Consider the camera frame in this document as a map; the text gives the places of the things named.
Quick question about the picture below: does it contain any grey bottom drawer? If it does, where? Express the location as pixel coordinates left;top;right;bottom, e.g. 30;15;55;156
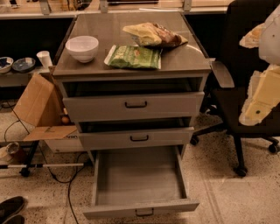
84;146;199;220

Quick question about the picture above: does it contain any grey drawer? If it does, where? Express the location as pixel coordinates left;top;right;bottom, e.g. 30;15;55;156
63;92;204;122
84;146;199;220
79;127;194;150

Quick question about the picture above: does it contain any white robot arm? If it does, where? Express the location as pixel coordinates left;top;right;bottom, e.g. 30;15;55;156
239;6;280;126

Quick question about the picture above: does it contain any grey top drawer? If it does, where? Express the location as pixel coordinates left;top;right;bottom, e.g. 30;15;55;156
63;92;204;122

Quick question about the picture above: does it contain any grey drawer cabinet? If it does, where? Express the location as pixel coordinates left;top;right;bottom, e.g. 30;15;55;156
52;11;212;165

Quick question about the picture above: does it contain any grey middle drawer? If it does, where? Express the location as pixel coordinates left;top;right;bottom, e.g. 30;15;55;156
79;127;194;150

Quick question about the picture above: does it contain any green snack bag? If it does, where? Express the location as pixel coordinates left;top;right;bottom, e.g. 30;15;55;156
104;45;161;69

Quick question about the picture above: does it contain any small orange ball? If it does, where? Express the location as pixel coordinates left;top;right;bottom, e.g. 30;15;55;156
61;115;70;125

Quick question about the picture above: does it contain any yellow brown snack bag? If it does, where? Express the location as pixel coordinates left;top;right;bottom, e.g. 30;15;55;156
122;22;188;48

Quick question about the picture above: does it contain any black office chair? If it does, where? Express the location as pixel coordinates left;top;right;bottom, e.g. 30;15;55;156
190;0;280;178

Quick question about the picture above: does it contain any open cardboard box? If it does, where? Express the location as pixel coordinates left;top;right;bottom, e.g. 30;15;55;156
13;73;84;153

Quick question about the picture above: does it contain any white paper cup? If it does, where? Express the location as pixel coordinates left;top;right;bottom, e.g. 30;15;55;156
37;51;53;68

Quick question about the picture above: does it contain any blue ceramic bowl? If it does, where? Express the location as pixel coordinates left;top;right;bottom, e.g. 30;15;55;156
12;57;36;73

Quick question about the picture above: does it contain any black white stand bar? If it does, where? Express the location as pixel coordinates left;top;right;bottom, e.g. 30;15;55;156
0;141;85;177

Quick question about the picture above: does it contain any brown paper cup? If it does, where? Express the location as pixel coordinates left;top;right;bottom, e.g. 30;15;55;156
0;142;26;164

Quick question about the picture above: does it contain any blue white bowl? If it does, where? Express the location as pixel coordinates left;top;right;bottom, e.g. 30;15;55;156
0;57;14;74

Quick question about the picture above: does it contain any black shoe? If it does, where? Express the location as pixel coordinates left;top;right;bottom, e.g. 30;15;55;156
0;196;25;224

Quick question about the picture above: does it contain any black cable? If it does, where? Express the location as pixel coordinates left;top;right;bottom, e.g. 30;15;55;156
0;100;88;224

